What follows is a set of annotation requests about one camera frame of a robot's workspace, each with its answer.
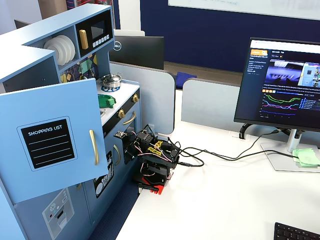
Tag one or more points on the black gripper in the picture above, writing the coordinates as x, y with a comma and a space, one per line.
130, 153

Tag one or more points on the green toy plate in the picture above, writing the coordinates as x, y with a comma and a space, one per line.
105, 100

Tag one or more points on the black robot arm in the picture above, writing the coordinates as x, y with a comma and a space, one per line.
160, 160

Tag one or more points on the steel pot lid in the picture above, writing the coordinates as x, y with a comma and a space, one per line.
111, 78

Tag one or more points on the blue dishwasher door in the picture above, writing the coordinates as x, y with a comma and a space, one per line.
116, 175

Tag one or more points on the blue oven door with window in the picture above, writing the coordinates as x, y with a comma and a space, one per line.
138, 119

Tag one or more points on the gold stove knob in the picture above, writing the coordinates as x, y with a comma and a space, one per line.
135, 98
121, 113

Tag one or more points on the red black table clamp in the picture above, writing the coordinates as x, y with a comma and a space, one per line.
160, 188

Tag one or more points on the grey desk divider panel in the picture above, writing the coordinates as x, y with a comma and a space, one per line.
155, 100
207, 105

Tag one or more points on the small steel pot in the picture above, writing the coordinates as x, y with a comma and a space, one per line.
110, 85

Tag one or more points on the blue cushion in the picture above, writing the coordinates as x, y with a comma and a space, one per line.
185, 78

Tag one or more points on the blue shopping list fridge door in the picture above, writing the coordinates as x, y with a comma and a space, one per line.
50, 105

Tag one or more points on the black Dell monitor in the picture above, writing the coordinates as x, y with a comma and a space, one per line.
140, 52

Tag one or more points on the white toy plate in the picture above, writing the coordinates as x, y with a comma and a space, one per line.
68, 51
51, 48
73, 48

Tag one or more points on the blue ice dispenser fridge door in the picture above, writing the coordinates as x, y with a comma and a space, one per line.
27, 220

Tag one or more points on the white box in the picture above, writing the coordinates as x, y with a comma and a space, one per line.
128, 32

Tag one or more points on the black toy microwave door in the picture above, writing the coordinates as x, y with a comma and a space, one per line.
83, 25

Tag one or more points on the blue wooden toy kitchen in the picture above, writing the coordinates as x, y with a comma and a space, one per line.
37, 32

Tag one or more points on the black monitor with silver stand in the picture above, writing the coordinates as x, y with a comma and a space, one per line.
275, 75

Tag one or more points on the green sticky notes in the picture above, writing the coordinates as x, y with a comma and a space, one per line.
306, 157

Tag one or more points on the black keyboard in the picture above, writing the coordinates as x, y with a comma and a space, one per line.
295, 232

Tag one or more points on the white whiteboard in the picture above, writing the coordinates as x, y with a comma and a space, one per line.
250, 6

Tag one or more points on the small wrist camera board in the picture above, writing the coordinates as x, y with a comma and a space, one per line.
119, 135

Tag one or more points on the black curved bracket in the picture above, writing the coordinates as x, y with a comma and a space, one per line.
243, 130

